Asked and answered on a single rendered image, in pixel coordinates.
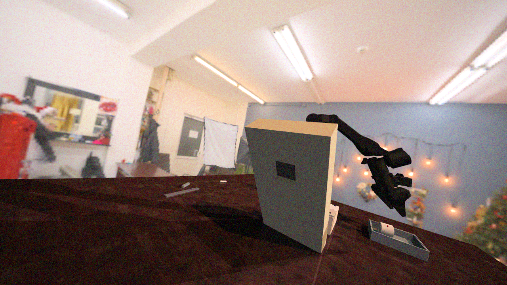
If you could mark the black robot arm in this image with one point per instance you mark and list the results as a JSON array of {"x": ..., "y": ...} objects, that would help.
[{"x": 395, "y": 158}]

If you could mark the grey panel with square hole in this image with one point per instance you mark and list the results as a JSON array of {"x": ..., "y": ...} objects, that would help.
[{"x": 293, "y": 166}]

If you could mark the tan cylinder with white slotted end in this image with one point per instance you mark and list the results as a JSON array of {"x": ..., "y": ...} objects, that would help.
[{"x": 385, "y": 229}]

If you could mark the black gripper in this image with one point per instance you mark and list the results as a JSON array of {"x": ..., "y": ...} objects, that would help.
[{"x": 393, "y": 197}]

